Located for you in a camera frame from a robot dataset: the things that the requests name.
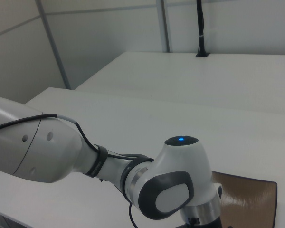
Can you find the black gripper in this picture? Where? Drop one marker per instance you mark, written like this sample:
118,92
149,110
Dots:
212,223

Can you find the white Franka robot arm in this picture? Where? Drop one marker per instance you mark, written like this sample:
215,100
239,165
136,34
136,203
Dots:
175,166

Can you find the brown square ceramic plate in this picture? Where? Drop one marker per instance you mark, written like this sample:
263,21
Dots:
251,202

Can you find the black camera pole with base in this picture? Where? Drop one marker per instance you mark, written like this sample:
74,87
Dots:
201,23

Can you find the grey metal partition post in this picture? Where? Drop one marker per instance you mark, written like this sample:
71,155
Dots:
53,47
165,28

